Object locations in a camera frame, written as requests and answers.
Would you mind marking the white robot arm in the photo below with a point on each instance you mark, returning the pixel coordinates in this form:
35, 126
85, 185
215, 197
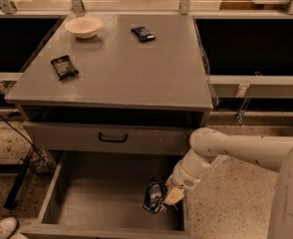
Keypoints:
208, 146

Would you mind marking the black snack packet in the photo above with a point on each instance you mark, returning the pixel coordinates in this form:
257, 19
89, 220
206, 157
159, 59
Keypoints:
64, 68

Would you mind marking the small dark blue snack pack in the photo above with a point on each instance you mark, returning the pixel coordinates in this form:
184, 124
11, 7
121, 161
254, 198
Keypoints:
143, 34

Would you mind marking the closed grey drawer front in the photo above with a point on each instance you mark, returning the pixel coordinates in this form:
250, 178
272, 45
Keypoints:
84, 137

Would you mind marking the open grey bottom drawer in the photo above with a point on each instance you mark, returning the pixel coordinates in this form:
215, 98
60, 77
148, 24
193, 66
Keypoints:
101, 196

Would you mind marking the black drawer handle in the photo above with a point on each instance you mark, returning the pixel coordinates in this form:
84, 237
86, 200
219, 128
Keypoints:
113, 138

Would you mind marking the white bowl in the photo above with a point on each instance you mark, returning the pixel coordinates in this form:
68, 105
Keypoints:
84, 27

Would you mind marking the blue chip bag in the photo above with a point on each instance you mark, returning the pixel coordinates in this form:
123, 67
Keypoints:
154, 197

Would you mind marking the white shoe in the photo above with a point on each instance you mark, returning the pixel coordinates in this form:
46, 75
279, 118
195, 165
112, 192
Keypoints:
7, 227

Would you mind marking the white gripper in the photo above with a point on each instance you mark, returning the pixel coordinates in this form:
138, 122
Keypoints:
183, 180

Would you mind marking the grey drawer cabinet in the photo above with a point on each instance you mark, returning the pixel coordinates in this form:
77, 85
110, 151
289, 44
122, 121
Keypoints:
121, 81

